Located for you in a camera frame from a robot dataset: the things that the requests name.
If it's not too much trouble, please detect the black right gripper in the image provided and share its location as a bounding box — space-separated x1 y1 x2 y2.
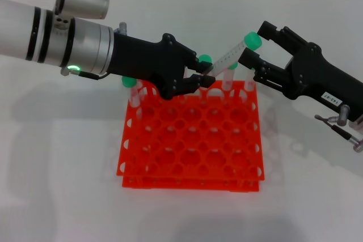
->
237 20 363 124

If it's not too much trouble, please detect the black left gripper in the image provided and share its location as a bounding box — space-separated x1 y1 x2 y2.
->
109 32 217 101

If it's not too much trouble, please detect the orange test tube rack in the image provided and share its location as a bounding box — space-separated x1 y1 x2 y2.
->
116 78 266 193

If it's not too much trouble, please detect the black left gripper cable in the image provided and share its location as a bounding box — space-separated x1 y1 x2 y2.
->
61 66 108 80

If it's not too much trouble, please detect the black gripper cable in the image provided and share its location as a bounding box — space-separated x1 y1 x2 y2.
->
314 105 363 152
61 66 108 80

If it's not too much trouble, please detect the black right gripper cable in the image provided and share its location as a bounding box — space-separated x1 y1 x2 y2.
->
314 105 363 152

